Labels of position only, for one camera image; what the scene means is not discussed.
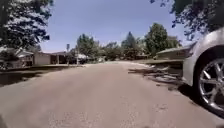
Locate silver car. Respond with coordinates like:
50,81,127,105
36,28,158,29
181,27,224,118

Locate large dark tree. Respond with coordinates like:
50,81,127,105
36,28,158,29
0,0,54,51

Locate row of green trees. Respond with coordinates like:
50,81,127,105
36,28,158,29
65,22,183,64

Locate low house with garage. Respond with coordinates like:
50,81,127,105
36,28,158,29
0,47,69,70

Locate grey asphalt road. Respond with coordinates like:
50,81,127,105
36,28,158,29
0,60,224,128

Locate overhanging tree branches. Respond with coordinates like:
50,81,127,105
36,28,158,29
149,0,224,42

